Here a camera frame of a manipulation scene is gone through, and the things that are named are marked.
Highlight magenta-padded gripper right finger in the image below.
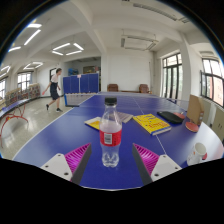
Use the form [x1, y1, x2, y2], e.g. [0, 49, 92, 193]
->
[131, 143, 183, 185]

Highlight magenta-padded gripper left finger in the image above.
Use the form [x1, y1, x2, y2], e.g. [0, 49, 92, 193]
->
[40, 142, 93, 185]

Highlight clear red-labelled water bottle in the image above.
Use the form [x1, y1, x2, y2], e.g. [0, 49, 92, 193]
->
[99, 96, 123, 169]

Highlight yellow book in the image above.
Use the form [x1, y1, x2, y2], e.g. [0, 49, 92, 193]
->
[132, 113, 172, 136]

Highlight small yellow and blue booklet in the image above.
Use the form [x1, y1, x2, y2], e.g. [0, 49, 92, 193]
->
[84, 116, 102, 131]

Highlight grey booklet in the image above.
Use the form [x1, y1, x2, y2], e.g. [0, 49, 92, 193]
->
[116, 111, 134, 124]

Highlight black pouch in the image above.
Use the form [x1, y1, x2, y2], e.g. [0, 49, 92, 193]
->
[156, 110, 184, 125]

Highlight white mug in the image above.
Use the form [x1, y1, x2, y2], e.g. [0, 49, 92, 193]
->
[186, 142, 208, 167]

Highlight table tennis net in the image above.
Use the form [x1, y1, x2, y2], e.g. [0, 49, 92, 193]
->
[63, 93, 96, 108]

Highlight brown cardboard box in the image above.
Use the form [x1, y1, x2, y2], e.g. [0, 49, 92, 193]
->
[186, 94, 205, 126]

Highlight brown armchair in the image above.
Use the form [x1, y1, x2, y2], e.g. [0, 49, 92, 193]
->
[106, 83, 120, 93]
[138, 83, 151, 94]

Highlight person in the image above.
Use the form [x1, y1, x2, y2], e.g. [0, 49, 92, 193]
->
[41, 67, 64, 113]

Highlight blue folding partition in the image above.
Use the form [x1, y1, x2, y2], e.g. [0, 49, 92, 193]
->
[62, 73, 100, 95]

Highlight blue table with red legs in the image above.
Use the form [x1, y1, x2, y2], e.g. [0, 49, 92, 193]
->
[0, 97, 33, 148]

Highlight black-framed glass door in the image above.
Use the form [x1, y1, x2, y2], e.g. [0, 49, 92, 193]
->
[162, 53, 184, 100]

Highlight shelf unit with books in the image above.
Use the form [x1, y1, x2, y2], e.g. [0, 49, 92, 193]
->
[3, 83, 42, 107]

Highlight black-framed window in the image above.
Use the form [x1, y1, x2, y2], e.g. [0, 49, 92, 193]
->
[200, 58, 224, 108]

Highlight ceiling lights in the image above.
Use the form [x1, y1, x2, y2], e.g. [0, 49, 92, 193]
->
[0, 22, 85, 78]

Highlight ceiling air conditioner unit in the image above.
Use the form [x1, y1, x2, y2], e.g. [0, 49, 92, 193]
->
[120, 34, 159, 52]

